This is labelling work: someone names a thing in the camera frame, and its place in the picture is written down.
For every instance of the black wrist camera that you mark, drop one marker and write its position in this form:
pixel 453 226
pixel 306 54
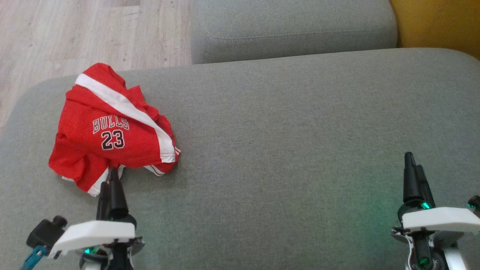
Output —
pixel 474 202
pixel 45 232

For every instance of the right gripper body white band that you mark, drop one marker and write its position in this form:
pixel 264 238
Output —
pixel 438 221

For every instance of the wide yellow sofa backrest cushion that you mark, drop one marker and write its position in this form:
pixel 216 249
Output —
pixel 442 22

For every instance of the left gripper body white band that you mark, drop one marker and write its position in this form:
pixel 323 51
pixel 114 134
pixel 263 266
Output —
pixel 97 232

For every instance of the red Bulls basketball shorts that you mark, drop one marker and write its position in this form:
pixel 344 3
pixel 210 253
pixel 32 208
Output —
pixel 112 108

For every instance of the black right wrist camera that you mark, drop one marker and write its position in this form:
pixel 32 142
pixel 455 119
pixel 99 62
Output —
pixel 474 202

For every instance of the large grey sofa seat cushion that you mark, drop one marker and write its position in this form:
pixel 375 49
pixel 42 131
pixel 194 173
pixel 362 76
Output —
pixel 281 150

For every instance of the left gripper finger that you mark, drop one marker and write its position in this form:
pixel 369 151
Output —
pixel 103 202
pixel 118 198

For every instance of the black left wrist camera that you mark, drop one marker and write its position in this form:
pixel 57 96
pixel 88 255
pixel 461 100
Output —
pixel 45 232

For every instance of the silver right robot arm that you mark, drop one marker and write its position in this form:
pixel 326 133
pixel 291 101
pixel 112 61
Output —
pixel 455 260

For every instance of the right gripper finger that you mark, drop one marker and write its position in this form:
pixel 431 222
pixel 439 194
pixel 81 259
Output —
pixel 411 183
pixel 426 193

